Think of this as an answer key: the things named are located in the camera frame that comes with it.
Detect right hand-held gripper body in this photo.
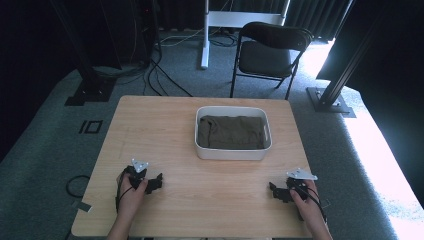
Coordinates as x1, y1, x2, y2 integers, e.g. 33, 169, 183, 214
279, 167, 319, 203

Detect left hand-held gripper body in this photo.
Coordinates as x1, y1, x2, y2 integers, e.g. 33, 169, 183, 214
122, 158, 158, 195

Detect white plastic basket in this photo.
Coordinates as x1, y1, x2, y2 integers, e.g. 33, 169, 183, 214
194, 105, 273, 162

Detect olive green pants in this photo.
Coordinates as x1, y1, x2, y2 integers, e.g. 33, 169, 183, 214
197, 114, 267, 151

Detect person's right hand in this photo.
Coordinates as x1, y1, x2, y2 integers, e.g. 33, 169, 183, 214
289, 179, 325, 225

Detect person's left hand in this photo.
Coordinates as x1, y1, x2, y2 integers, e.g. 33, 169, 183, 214
115, 172, 149, 219

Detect grey tape piece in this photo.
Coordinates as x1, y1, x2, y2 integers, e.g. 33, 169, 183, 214
71, 199, 93, 214

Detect black slanted metal stand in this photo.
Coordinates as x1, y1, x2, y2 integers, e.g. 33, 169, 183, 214
306, 6, 394, 119

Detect black metal stand square base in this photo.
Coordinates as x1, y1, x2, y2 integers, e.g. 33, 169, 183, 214
49, 0, 118, 107

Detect black folding chair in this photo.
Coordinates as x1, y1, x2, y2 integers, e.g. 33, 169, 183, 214
229, 21, 315, 100

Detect dark equipment rack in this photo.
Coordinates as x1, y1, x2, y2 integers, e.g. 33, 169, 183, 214
98, 0, 162, 69

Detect dark curtain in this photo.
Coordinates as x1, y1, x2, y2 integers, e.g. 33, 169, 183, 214
156, 0, 355, 43

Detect right hand-held gripper cable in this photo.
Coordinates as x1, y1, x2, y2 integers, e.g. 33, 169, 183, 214
299, 184, 328, 224

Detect hand-held gripper cable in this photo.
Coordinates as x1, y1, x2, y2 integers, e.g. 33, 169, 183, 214
299, 184, 328, 224
114, 169, 135, 214

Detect left hand-held gripper cable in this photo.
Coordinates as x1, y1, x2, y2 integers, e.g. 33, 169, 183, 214
114, 169, 135, 214

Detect black floor cables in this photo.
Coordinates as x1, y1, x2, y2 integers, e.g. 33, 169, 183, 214
93, 49, 194, 98

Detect white floor cable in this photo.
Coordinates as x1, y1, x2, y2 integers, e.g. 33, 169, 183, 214
159, 27, 205, 47

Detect white metal desk frame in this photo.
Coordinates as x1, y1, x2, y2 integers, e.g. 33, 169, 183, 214
200, 0, 291, 70

